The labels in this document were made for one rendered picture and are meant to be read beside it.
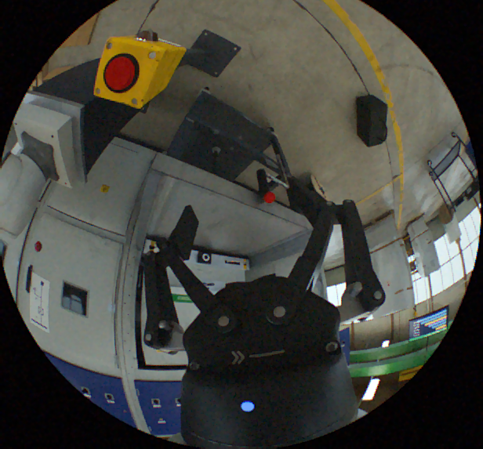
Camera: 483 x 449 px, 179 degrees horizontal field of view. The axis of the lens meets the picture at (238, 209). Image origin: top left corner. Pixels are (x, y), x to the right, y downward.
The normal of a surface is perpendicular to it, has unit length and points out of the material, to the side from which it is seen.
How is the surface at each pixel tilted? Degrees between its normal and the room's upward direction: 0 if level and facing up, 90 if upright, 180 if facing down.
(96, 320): 90
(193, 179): 90
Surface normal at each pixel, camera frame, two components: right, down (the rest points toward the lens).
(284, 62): 0.04, 0.84
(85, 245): 0.57, -0.47
